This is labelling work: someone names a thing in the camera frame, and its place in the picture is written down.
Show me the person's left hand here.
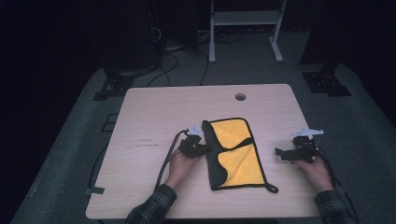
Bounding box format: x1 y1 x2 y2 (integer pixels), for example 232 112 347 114
163 148 203 191

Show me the black floor tape rectangle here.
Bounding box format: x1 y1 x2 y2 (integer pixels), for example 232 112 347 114
100 113 120 133

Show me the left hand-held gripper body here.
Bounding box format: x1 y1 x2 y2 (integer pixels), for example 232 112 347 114
178 125 209 159

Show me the yellow and black cloth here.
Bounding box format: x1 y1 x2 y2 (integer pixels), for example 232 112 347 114
201 117 280 194

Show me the white metal stand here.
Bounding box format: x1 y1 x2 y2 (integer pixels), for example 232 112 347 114
208 0 288 64

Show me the tangle of floor cables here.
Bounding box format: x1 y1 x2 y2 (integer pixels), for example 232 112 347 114
197 28 247 45

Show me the black floor cable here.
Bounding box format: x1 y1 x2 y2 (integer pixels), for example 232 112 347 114
198 49 210 87
146 51 180 89

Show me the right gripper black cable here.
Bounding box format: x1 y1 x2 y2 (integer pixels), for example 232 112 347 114
306 143 359 222

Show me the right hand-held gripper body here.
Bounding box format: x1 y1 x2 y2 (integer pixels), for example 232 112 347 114
280 128 325 165

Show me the black stand base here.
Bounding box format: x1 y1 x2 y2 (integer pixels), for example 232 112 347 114
92 68 135 102
302 63 353 98

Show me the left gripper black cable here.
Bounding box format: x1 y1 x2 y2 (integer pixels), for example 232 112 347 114
154 128 191 191

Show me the grey tape strip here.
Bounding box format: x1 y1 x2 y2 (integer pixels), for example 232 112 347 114
85 186 106 197

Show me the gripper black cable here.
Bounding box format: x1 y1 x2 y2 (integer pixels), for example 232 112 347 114
306 143 359 222
154 128 191 191

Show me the dark equipment cabinet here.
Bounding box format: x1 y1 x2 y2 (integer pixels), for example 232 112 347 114
101 0 163 73

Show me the person's right hand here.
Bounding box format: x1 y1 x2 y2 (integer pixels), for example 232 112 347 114
294 155 336 194

